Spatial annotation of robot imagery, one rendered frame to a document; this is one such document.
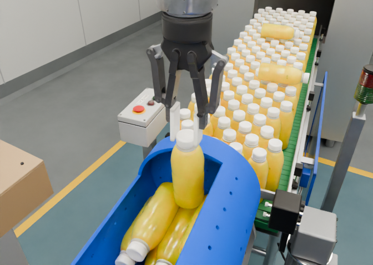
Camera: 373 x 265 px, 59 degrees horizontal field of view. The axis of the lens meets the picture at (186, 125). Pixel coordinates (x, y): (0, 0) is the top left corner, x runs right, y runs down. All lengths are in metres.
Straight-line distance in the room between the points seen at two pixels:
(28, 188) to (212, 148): 0.47
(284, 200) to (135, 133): 0.48
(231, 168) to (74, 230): 1.64
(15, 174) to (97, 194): 1.51
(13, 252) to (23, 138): 2.07
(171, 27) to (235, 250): 0.39
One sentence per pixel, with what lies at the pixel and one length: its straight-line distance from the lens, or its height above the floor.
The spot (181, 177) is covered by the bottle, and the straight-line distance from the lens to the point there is 0.65.
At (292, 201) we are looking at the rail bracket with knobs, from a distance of 0.94.
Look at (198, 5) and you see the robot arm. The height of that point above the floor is 1.54.
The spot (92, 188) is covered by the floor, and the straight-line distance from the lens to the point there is 2.43.
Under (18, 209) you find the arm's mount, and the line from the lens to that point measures 0.93.
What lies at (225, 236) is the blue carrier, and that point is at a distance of 0.60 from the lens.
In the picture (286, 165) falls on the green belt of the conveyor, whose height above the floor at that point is 0.90.
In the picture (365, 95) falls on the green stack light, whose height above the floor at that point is 1.18.
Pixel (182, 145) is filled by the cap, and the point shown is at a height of 1.29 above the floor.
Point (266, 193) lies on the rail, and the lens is 0.98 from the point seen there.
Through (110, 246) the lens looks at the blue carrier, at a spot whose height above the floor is 1.05.
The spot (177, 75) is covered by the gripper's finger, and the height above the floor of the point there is 1.42.
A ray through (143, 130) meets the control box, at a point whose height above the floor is 1.06.
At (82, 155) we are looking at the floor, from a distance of 2.73.
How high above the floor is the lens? 1.66
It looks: 34 degrees down
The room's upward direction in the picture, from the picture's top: straight up
